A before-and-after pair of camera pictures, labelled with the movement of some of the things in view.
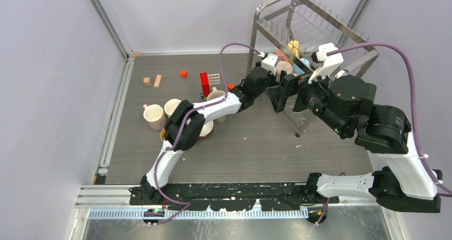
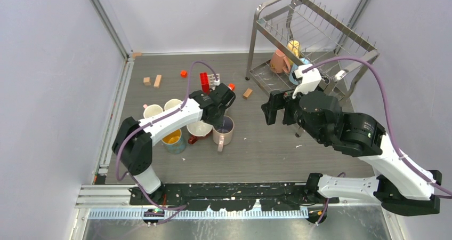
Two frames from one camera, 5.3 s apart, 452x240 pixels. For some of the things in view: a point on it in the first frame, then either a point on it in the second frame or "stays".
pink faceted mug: x=155 y=117 stays
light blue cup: x=297 y=70 stays
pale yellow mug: x=170 y=106 stays
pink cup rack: x=284 y=65 to x=223 y=135
